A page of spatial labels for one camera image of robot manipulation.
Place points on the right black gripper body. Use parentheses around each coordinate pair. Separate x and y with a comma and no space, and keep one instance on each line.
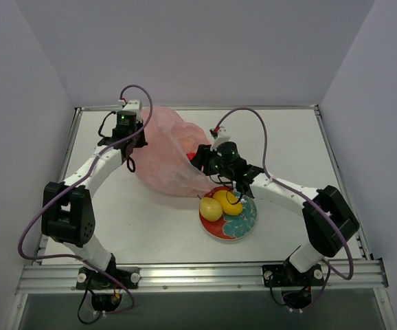
(201,157)

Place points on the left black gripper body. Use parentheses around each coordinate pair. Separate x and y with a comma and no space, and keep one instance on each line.
(139,138)

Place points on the red fake strawberry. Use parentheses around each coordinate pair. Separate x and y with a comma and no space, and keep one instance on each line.
(192,156)

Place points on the yellow fake mango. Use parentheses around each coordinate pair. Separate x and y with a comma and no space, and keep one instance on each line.
(229,202)

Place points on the yellow fake pear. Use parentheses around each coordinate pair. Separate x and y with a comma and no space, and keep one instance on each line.
(210,209)

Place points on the pink plastic bag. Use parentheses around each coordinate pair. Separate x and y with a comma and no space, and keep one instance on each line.
(163,165)

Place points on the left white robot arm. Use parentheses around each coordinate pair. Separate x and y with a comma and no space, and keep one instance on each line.
(71,219)

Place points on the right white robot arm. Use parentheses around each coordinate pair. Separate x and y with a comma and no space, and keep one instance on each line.
(328,219)

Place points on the red and teal plate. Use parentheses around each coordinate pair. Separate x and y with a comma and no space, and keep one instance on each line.
(231,228)

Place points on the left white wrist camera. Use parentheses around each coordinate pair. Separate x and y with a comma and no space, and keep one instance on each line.
(130,105)

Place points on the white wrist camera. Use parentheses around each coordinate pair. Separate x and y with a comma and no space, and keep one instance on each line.
(130,105)
(220,136)

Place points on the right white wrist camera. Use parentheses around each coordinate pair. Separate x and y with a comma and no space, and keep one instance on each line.
(220,136)

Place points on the aluminium front rail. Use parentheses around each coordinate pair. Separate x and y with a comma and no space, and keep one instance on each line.
(198,277)

